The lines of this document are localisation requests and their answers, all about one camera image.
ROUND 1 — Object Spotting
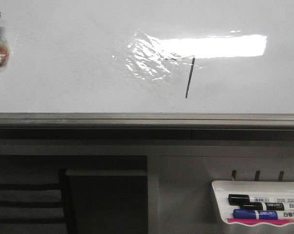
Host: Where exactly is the white whiteboard surface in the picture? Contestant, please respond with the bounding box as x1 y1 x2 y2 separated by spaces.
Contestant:
0 0 294 114

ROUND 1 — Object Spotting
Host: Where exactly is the black capped whiteboard marker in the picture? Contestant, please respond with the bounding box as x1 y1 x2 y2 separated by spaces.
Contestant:
228 194 294 205

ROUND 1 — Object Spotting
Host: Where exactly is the blue capped whiteboard marker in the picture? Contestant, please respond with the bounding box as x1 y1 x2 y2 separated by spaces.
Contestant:
233 209 294 220

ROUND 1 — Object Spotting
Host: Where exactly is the black tray hook left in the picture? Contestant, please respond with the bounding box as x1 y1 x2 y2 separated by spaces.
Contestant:
231 170 237 181

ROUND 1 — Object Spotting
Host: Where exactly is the black tray hook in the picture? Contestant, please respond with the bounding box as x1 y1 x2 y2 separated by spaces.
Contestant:
231 170 237 181
278 171 284 182
254 170 260 181

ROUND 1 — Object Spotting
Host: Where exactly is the white plastic marker tray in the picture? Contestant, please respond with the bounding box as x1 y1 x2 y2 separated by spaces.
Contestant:
212 180 294 234

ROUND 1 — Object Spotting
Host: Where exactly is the black slatted chair back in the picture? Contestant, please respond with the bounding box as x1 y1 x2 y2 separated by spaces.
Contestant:
0 169 77 234

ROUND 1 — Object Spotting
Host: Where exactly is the black tray hook middle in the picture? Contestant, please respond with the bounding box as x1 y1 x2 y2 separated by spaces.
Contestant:
254 170 260 181

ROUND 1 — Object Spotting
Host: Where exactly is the black tray hook right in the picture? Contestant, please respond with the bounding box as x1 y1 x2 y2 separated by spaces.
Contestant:
278 171 284 182

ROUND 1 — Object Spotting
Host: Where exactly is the pink marker in tray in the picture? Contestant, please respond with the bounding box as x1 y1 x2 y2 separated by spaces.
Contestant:
227 218 294 226

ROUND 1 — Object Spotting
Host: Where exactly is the grey aluminium whiteboard frame rail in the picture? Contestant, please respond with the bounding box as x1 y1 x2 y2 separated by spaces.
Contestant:
0 113 294 130

